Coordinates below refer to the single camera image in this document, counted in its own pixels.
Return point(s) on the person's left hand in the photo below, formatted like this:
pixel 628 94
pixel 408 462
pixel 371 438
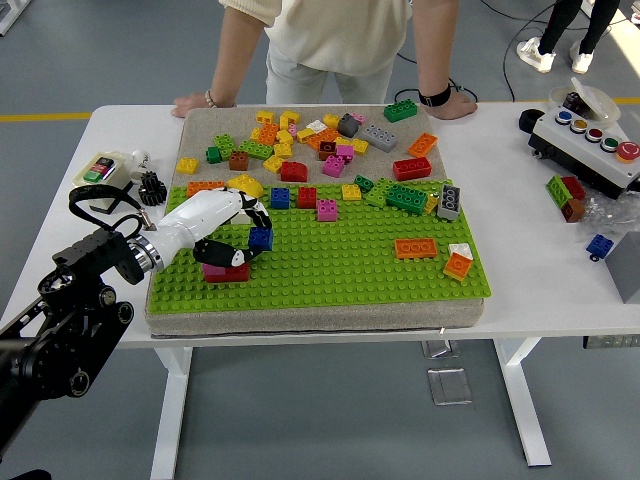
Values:
pixel 455 107

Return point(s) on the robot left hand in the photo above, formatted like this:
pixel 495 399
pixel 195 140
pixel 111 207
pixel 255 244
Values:
pixel 200 215

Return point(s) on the person's right hand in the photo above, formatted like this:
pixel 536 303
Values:
pixel 190 102

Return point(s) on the yellow curved brick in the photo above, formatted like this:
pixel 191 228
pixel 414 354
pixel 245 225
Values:
pixel 245 182

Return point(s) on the pink two-by-two brick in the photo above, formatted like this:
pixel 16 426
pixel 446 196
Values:
pixel 212 271
pixel 327 210
pixel 345 152

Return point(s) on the blue sloped brick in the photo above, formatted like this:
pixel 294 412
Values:
pixel 261 239

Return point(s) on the red two-by-four brick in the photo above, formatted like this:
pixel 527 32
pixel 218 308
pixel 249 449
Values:
pixel 412 169
pixel 235 276

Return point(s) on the person's left forearm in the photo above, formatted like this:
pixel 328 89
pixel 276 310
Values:
pixel 435 50

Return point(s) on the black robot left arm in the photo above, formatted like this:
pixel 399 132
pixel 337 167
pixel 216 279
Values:
pixel 60 340

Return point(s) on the person's right forearm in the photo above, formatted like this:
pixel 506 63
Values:
pixel 232 55

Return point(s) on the orange two-by-four brick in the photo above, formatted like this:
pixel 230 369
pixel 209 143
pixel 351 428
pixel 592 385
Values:
pixel 423 145
pixel 202 186
pixel 415 248

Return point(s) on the yellow two-by-two brick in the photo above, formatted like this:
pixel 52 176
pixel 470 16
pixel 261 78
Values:
pixel 187 165
pixel 351 192

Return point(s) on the dark green two-by-four brick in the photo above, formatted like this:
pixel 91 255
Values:
pixel 406 199
pixel 401 110

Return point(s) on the small dark green brick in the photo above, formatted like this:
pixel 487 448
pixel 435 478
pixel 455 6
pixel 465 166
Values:
pixel 214 155
pixel 363 183

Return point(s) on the brown two-by-two brick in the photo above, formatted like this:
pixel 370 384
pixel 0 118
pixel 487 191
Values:
pixel 238 161

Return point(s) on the lime green two-by-four brick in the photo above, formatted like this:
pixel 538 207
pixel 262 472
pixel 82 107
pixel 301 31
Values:
pixel 255 149

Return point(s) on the grey two-by-four brick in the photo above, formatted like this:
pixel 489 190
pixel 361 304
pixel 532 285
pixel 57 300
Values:
pixel 379 138
pixel 449 202

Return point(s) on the blue two-by-two brick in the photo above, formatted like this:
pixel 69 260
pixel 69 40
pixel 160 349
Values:
pixel 280 198

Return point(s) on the small pink brick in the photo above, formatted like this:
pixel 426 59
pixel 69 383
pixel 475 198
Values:
pixel 358 118
pixel 293 129

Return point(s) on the yellow L-shaped brick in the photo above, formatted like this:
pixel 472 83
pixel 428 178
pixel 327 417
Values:
pixel 289 117

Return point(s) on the small yellow brick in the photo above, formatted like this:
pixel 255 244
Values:
pixel 431 205

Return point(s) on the red curved brick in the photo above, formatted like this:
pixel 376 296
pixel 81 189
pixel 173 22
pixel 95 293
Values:
pixel 294 172

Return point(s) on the dark grey sloped brick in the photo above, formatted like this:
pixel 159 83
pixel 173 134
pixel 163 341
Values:
pixel 348 126

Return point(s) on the red two-by-two brick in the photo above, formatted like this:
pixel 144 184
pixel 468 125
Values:
pixel 307 197

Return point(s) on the large orange brick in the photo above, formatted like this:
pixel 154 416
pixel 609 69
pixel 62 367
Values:
pixel 325 136

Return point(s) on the magenta two-by-two brick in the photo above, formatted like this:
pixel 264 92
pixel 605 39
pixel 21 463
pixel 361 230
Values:
pixel 334 166

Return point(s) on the orange and yellow brick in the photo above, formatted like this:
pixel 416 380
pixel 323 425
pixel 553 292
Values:
pixel 456 266

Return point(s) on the green studded baseplate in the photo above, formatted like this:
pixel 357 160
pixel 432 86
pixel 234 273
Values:
pixel 350 285

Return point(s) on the blue brick with keyring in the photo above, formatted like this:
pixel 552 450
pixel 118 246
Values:
pixel 599 245

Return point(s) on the black wristband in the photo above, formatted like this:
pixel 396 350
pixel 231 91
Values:
pixel 435 100

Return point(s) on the black gear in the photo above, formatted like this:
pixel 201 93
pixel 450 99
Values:
pixel 151 189

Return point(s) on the white push-button control box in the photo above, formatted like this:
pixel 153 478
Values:
pixel 580 150

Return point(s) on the person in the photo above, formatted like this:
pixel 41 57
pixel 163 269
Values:
pixel 335 40

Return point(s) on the clear plastic container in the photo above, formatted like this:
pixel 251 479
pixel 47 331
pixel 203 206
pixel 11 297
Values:
pixel 602 107

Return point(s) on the clear plastic bag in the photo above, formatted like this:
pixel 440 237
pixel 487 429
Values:
pixel 607 215

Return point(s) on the white table leg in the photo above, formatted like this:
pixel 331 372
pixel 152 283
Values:
pixel 170 415
pixel 522 400

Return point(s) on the grey box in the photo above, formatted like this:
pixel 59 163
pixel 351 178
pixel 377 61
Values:
pixel 627 270

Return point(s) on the small clear plastic case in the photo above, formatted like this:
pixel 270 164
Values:
pixel 437 349

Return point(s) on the large clear plastic case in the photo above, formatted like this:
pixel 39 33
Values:
pixel 450 387

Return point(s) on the table height control panel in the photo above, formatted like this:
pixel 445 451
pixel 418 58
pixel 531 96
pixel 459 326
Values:
pixel 610 342

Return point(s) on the beige switch box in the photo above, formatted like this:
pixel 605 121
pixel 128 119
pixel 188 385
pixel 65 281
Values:
pixel 102 170

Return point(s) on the white desk frame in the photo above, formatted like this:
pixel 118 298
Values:
pixel 6 25

